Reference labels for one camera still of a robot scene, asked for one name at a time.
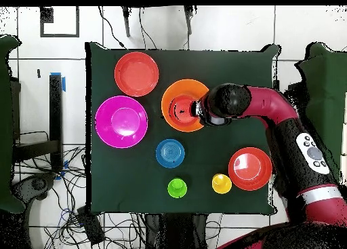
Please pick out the dark green table cloth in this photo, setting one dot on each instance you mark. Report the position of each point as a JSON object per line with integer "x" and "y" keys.
{"x": 217, "y": 64}

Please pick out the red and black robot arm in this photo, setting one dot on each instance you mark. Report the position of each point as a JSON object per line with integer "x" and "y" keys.
{"x": 271, "y": 102}

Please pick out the black table base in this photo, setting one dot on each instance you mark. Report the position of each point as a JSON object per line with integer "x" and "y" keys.
{"x": 173, "y": 230}

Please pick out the large red bowl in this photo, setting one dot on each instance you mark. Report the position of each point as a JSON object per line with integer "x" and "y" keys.
{"x": 250, "y": 169}
{"x": 136, "y": 74}

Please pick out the black post with blue tape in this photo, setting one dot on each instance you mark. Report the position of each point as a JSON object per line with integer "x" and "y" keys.
{"x": 55, "y": 110}

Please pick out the green cloth covered table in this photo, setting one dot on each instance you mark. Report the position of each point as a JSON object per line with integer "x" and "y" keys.
{"x": 328, "y": 70}
{"x": 6, "y": 124}

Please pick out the black square frame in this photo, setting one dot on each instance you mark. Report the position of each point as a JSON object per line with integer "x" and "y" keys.
{"x": 46, "y": 15}

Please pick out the black stand leg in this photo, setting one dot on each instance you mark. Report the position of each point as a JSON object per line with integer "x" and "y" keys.
{"x": 189, "y": 21}
{"x": 126, "y": 23}

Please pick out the black power strip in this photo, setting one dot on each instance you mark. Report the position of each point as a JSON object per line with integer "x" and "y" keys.
{"x": 90, "y": 227}

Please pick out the large pink bowl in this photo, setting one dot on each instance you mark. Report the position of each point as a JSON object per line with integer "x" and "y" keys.
{"x": 121, "y": 122}

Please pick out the black upright bar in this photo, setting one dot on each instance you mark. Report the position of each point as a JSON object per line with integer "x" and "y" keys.
{"x": 275, "y": 84}

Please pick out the yellow cup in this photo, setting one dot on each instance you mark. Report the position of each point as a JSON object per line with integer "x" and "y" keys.
{"x": 221, "y": 184}

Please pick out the small red bowl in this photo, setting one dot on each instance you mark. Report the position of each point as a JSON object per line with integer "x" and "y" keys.
{"x": 181, "y": 112}

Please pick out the green cup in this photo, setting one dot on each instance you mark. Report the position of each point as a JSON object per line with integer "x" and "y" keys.
{"x": 177, "y": 188}

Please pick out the blue bowl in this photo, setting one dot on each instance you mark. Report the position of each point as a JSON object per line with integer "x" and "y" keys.
{"x": 170, "y": 153}

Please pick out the black round device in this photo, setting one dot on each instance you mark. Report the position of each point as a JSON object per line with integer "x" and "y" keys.
{"x": 38, "y": 184}

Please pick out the large orange bowl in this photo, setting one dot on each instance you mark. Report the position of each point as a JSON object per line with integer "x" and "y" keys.
{"x": 173, "y": 89}

